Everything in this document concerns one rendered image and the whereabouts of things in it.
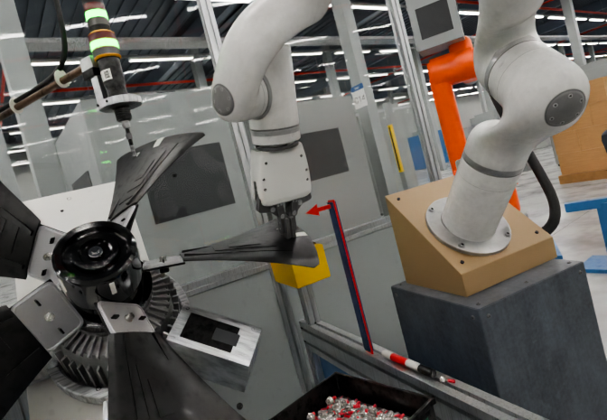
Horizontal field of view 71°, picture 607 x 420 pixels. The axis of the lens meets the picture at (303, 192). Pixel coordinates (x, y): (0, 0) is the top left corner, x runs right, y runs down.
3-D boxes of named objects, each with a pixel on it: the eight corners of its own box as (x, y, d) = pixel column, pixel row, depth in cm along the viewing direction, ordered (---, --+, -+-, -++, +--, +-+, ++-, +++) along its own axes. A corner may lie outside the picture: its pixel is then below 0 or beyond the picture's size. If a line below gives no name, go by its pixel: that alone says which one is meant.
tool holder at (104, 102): (83, 116, 72) (67, 60, 72) (118, 116, 78) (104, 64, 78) (116, 100, 68) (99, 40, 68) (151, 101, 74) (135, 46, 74)
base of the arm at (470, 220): (475, 193, 108) (499, 130, 97) (528, 246, 95) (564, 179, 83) (410, 207, 103) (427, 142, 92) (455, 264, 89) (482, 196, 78)
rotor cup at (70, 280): (60, 341, 67) (36, 301, 57) (61, 265, 76) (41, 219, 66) (157, 319, 72) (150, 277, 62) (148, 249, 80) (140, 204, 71)
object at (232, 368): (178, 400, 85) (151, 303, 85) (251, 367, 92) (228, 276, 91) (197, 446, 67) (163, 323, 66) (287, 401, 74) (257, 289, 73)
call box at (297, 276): (275, 286, 122) (266, 250, 121) (306, 275, 126) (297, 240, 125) (299, 294, 107) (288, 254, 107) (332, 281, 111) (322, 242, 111)
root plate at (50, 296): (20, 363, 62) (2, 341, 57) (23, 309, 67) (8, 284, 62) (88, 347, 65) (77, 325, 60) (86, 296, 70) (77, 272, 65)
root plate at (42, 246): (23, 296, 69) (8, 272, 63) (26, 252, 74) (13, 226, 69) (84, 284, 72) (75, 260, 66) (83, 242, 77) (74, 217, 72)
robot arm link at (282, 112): (275, 132, 67) (308, 121, 74) (264, 42, 63) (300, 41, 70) (236, 131, 72) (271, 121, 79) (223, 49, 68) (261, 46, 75)
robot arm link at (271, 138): (287, 120, 79) (289, 135, 79) (243, 128, 75) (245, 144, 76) (310, 124, 71) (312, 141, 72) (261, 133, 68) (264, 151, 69)
